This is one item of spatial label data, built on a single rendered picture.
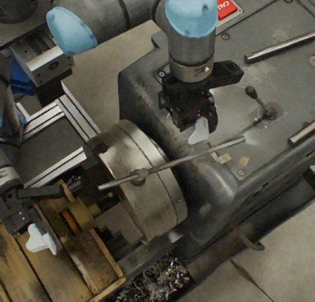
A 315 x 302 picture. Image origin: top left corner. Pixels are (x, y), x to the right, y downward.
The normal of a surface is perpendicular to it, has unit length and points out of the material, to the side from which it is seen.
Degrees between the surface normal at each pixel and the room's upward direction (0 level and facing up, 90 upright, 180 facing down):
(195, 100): 11
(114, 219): 1
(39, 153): 0
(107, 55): 0
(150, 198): 35
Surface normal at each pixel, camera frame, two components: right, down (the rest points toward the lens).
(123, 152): -0.07, -0.55
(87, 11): 0.22, -0.13
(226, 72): 0.35, -0.71
